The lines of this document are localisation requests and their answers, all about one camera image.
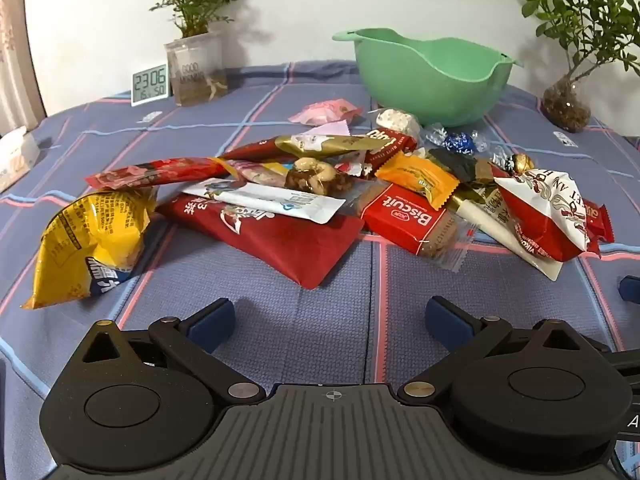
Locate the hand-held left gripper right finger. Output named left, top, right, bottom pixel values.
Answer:
left=397, top=295, right=610, bottom=406

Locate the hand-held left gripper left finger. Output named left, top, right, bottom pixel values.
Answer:
left=75, top=298, right=267, bottom=406

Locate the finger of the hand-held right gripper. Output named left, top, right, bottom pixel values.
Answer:
left=618, top=275, right=640, bottom=304

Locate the large dark red packet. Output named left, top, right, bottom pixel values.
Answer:
left=156, top=194, right=367, bottom=291

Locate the red and white snack bag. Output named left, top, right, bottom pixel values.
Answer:
left=494, top=169, right=592, bottom=264

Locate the white and blue packet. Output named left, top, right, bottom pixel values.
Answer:
left=181, top=178, right=347, bottom=225

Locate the black and gold packet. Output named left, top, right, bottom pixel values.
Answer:
left=429, top=147, right=497, bottom=184

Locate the dark red gold stick packet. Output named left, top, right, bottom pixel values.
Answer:
left=219, top=133, right=387, bottom=162

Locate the green plastic bowl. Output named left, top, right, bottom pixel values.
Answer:
left=332, top=27, right=524, bottom=129

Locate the pink snack packet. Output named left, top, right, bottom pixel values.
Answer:
left=288, top=98, right=364, bottom=127

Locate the small red packet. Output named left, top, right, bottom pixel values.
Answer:
left=581, top=199, right=616, bottom=257

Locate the cream long packet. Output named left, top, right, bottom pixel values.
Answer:
left=451, top=194, right=564, bottom=282

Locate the red biscuit packet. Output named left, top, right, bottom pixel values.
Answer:
left=359, top=183, right=472, bottom=272

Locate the yellow snack bag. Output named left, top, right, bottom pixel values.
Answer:
left=21, top=186, right=160, bottom=311

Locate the orange snack packet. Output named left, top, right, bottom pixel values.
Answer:
left=374, top=151, right=461, bottom=210

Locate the pink strawberry packet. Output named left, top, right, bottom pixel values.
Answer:
left=234, top=159, right=292, bottom=184

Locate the long red printed packet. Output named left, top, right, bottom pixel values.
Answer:
left=84, top=155, right=242, bottom=191

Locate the gold foil chocolate ball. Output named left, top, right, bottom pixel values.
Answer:
left=506, top=153, right=536, bottom=177

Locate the nut date snack clear wrapper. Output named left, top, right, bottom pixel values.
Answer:
left=284, top=157, right=352, bottom=197

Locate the blue foil chocolate ball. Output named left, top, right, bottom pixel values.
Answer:
left=419, top=123, right=509, bottom=159

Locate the leafy plant in glass vase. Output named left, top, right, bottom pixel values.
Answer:
left=521, top=0, right=640, bottom=134

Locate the white candy in clear wrapper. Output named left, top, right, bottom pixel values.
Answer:
left=374, top=107, right=422, bottom=137

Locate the white digital clock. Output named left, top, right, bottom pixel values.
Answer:
left=131, top=63, right=170, bottom=108

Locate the potted plant in clear cup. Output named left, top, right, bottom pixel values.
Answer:
left=146, top=0, right=242, bottom=108

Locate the white tissue box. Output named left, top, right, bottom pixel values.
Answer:
left=0, top=126, right=41, bottom=194

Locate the pink floral curtain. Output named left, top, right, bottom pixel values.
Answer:
left=0, top=0, right=47, bottom=134

